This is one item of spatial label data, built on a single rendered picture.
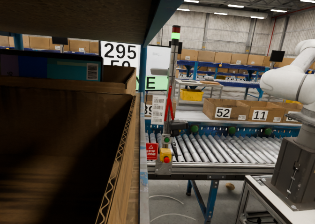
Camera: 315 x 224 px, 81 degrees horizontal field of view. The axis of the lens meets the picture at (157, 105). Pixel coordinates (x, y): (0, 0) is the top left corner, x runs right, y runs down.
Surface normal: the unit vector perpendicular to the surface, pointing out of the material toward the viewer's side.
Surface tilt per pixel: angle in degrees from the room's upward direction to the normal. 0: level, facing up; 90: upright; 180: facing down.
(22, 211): 1
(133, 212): 0
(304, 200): 90
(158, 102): 90
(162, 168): 90
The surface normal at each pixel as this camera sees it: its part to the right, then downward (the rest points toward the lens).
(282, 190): -0.98, -0.03
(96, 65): 0.07, 0.14
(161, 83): 0.43, 0.21
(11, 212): 0.07, -0.96
